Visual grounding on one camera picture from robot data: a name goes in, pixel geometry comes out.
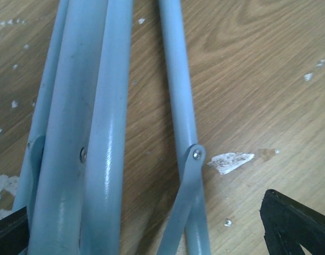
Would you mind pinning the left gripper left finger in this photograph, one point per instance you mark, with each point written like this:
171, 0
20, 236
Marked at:
14, 232

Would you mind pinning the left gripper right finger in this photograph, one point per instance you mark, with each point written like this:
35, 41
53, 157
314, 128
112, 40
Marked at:
290, 226

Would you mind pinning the light blue music stand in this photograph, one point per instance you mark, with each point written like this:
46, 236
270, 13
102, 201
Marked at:
72, 173

